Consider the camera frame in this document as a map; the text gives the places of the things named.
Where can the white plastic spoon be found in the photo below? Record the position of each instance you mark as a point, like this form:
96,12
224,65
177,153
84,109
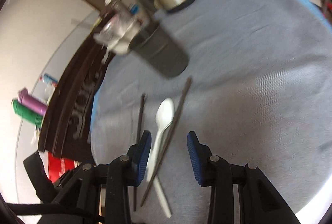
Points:
164,117

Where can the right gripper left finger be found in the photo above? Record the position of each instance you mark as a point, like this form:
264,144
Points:
100,194

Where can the dark chopstick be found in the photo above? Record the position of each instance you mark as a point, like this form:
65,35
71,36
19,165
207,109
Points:
138,137
169,137

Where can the clear plastic bag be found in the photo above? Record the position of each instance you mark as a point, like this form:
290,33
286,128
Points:
119,28

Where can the grey table cloth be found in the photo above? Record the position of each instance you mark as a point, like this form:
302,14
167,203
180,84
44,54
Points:
261,93

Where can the clear bottle red cap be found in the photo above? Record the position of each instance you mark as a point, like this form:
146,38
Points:
50,82

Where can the white plastic basin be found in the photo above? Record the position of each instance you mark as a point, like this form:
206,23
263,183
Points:
118,44

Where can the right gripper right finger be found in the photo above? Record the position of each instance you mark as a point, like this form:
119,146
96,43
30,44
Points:
260,201

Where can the red paper bag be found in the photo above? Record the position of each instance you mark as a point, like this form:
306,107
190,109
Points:
57,167

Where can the green thermos flask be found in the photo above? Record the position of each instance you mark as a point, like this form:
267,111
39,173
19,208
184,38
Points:
26,114

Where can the purple thermos bottle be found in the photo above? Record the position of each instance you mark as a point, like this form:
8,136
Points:
29,101

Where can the dark grey utensil holder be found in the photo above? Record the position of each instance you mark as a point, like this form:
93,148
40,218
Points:
154,45

